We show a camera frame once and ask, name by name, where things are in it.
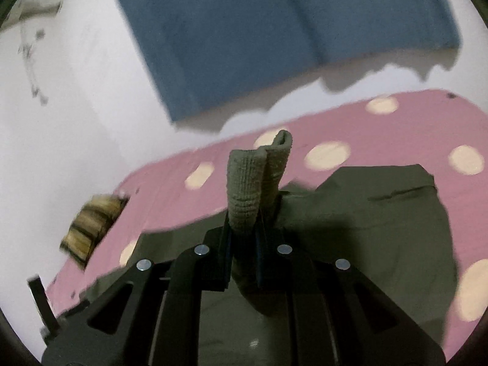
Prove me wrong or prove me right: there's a dark olive green jacket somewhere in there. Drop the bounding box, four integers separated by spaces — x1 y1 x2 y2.
77 129 461 366

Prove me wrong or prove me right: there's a black object at bed edge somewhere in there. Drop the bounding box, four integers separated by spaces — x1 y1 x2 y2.
27 275 60 335

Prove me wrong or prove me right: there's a brown striped pillow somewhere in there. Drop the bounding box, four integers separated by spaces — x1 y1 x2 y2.
59 194 129 270

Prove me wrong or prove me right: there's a pink bedsheet with cream dots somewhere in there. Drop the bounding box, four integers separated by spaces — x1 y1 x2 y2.
47 90 487 357

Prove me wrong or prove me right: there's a blue curtain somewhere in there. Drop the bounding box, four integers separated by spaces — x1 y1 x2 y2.
118 0 460 121

